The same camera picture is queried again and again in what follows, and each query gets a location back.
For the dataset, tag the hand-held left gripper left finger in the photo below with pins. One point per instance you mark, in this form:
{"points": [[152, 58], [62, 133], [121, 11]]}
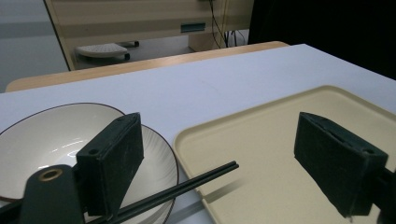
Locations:
{"points": [[109, 168]]}

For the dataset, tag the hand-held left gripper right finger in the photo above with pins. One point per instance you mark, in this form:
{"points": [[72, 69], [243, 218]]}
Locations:
{"points": [[336, 165]]}

